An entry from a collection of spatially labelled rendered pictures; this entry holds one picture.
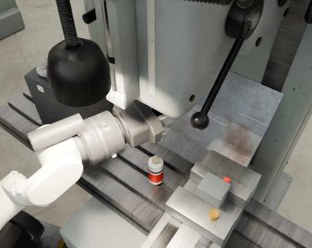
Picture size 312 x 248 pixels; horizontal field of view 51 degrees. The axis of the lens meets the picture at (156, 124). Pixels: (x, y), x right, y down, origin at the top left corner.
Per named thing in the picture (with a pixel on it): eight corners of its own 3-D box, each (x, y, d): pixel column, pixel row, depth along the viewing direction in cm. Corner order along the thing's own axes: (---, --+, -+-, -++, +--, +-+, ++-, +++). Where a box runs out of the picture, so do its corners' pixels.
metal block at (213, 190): (216, 213, 76) (220, 201, 71) (194, 200, 78) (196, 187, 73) (226, 197, 78) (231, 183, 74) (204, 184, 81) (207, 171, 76)
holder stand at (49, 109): (94, 146, 99) (82, 99, 84) (40, 120, 107) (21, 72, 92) (116, 121, 106) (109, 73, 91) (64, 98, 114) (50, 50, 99)
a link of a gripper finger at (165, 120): (179, 117, 69) (154, 128, 67) (180, 106, 67) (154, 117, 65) (183, 122, 69) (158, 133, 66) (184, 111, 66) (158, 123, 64)
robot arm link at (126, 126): (166, 120, 60) (107, 146, 56) (164, 151, 68) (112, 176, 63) (133, 82, 68) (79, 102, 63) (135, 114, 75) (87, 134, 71)
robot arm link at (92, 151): (110, 168, 63) (53, 195, 59) (89, 137, 70) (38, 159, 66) (99, 123, 56) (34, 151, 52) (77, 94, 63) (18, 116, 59)
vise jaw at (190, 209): (221, 247, 72) (224, 240, 69) (164, 211, 77) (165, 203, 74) (233, 226, 75) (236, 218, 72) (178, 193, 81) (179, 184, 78)
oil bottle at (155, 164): (157, 187, 90) (157, 165, 81) (145, 180, 91) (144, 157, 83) (165, 177, 92) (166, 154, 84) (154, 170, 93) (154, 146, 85)
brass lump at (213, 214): (215, 223, 71) (216, 219, 70) (206, 218, 72) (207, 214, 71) (219, 215, 72) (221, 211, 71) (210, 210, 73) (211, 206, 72)
